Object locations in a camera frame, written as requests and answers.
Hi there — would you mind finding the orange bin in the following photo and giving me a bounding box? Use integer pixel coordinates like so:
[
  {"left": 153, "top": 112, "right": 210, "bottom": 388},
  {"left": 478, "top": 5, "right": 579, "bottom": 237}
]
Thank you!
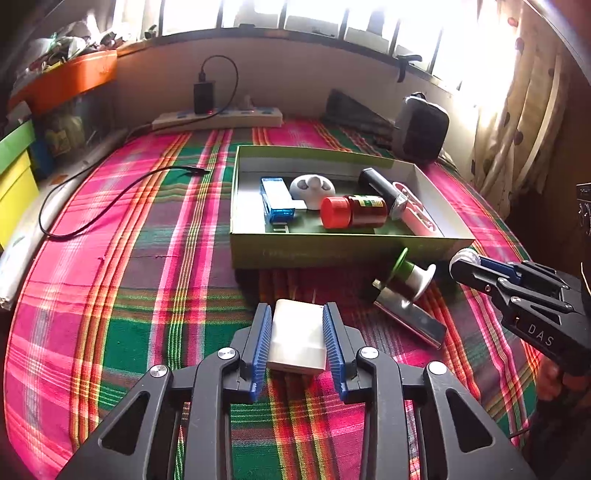
[{"left": 9, "top": 48, "right": 118, "bottom": 114}]

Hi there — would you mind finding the white power strip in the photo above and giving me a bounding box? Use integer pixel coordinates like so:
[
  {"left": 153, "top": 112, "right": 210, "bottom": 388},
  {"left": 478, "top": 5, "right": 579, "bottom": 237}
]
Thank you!
[{"left": 152, "top": 106, "right": 283, "bottom": 131}]

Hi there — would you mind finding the person's right hand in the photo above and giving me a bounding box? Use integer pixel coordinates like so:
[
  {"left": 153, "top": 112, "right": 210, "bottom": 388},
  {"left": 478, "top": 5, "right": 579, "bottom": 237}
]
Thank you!
[{"left": 536, "top": 359, "right": 563, "bottom": 403}]

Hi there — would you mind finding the small blue box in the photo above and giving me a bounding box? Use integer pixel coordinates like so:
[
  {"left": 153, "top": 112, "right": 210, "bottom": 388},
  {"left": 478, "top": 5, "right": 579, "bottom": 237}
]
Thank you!
[{"left": 260, "top": 176, "right": 296, "bottom": 223}]

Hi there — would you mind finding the white power adapter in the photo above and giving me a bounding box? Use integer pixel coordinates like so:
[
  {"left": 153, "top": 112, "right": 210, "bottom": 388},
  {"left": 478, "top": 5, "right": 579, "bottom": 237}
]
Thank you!
[{"left": 267, "top": 299, "right": 329, "bottom": 376}]

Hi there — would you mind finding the pile of assorted clutter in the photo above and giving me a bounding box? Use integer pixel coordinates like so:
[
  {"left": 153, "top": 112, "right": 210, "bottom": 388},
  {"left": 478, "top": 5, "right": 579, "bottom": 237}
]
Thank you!
[{"left": 9, "top": 18, "right": 153, "bottom": 79}]

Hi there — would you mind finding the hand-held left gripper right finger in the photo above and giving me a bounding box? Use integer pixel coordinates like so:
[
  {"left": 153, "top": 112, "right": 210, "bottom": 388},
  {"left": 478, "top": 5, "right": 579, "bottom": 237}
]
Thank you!
[{"left": 322, "top": 302, "right": 539, "bottom": 480}]

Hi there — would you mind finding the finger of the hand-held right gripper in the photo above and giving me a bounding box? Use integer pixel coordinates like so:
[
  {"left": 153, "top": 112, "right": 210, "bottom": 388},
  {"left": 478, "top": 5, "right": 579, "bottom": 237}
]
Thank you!
[
  {"left": 449, "top": 258, "right": 522, "bottom": 319},
  {"left": 478, "top": 257, "right": 570, "bottom": 291}
]

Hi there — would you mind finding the black charger with cable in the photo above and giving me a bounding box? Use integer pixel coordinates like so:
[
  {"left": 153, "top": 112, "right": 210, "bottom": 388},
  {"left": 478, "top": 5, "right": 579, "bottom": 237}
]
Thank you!
[{"left": 39, "top": 55, "right": 239, "bottom": 239}]

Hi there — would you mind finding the yellow box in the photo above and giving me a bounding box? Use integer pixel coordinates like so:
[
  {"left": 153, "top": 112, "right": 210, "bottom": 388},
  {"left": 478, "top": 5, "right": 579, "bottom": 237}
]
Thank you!
[{"left": 0, "top": 150, "right": 40, "bottom": 250}]

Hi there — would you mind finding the pink plastic clip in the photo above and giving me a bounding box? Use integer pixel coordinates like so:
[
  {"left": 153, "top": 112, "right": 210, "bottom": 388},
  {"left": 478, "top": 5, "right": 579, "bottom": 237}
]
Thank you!
[
  {"left": 406, "top": 203, "right": 439, "bottom": 236},
  {"left": 393, "top": 181, "right": 428, "bottom": 217}
]

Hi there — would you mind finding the clear storage bin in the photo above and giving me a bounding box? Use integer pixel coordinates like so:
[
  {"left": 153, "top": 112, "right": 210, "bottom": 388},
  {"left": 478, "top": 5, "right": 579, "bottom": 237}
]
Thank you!
[{"left": 34, "top": 85, "right": 118, "bottom": 162}]

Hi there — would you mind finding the pink plaid blanket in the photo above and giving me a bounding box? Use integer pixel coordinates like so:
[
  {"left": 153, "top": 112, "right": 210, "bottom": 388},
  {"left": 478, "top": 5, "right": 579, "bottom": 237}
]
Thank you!
[{"left": 4, "top": 117, "right": 546, "bottom": 480}]

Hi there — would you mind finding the silver metal bar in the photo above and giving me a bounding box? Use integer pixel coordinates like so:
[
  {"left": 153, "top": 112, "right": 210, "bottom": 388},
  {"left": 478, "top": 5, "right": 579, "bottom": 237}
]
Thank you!
[{"left": 372, "top": 279, "right": 448, "bottom": 348}]

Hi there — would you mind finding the black flashlight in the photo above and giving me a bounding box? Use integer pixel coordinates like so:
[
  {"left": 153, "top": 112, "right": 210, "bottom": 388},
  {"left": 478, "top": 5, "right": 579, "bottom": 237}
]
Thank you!
[{"left": 359, "top": 167, "right": 409, "bottom": 220}]

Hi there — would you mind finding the cream dotted curtain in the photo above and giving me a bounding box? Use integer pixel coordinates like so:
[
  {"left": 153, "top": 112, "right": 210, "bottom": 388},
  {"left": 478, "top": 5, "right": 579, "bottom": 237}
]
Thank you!
[{"left": 471, "top": 0, "right": 573, "bottom": 217}]

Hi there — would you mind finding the barred window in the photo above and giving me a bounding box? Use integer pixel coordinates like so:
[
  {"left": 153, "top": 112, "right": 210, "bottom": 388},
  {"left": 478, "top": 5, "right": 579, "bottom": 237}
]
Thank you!
[{"left": 111, "top": 0, "right": 490, "bottom": 93}]

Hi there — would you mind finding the black window handle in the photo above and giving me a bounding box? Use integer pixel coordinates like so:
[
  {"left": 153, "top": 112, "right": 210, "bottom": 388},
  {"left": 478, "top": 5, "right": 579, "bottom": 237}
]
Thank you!
[{"left": 397, "top": 54, "right": 423, "bottom": 83}]

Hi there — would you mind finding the spice bottle with red cap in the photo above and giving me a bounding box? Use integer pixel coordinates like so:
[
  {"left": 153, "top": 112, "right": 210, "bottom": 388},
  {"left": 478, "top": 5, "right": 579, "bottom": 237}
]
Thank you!
[{"left": 320, "top": 194, "right": 389, "bottom": 230}]

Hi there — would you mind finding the white egg-shaped device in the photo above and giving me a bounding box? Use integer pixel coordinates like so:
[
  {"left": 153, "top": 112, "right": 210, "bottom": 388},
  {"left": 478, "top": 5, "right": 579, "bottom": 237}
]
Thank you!
[{"left": 289, "top": 174, "right": 335, "bottom": 212}]

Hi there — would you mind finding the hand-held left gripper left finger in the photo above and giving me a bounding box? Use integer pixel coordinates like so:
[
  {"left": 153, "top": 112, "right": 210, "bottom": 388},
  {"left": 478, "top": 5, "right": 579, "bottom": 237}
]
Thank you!
[{"left": 58, "top": 302, "right": 274, "bottom": 480}]

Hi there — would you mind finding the green cardboard box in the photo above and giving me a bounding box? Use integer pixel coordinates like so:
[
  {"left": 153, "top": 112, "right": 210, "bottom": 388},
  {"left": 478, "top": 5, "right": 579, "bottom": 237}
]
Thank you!
[{"left": 229, "top": 144, "right": 476, "bottom": 269}]

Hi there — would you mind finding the dark ribbed object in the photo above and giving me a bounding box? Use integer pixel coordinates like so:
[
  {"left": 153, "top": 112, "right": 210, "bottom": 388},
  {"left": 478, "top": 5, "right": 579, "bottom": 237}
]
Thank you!
[{"left": 323, "top": 88, "right": 398, "bottom": 139}]

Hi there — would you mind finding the green and white spool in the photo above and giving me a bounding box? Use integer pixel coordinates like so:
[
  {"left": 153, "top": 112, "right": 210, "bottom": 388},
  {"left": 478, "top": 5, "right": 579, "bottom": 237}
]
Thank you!
[{"left": 385, "top": 248, "right": 437, "bottom": 301}]

